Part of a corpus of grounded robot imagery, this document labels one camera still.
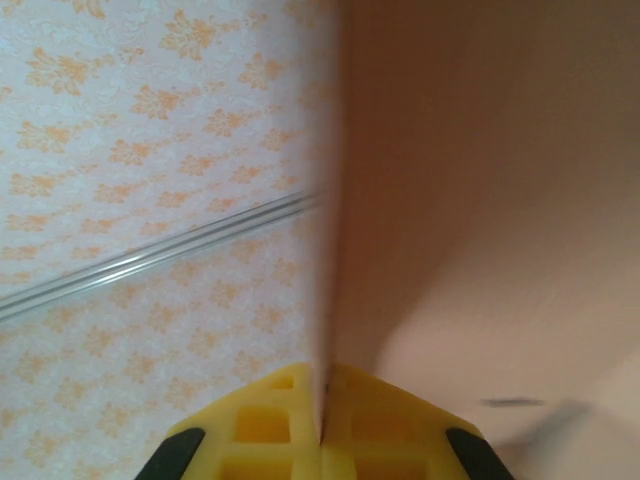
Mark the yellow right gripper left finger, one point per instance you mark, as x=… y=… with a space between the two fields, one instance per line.
x=260 y=430

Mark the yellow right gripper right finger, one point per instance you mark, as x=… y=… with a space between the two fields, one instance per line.
x=390 y=435

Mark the salmon pink paper box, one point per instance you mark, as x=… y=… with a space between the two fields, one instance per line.
x=475 y=175

